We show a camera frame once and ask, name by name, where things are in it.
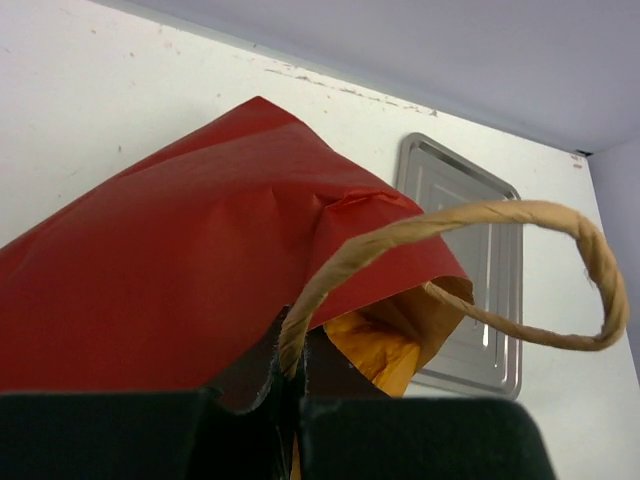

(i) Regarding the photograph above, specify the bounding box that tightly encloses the stainless steel tray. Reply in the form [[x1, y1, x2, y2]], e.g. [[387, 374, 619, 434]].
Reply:
[[395, 133, 523, 399]]

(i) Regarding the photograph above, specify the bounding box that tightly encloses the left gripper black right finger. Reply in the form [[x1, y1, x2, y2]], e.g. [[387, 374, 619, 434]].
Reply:
[[298, 329, 555, 479]]

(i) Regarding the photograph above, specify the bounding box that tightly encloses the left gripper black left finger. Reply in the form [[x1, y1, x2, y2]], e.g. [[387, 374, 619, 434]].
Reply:
[[1, 309, 295, 479]]

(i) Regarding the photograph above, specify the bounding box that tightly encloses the orange twisted bread stick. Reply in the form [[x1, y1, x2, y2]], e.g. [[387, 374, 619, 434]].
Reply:
[[324, 312, 420, 397]]

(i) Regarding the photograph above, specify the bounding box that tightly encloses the red paper bag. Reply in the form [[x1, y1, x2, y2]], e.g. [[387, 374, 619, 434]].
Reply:
[[0, 95, 629, 480]]

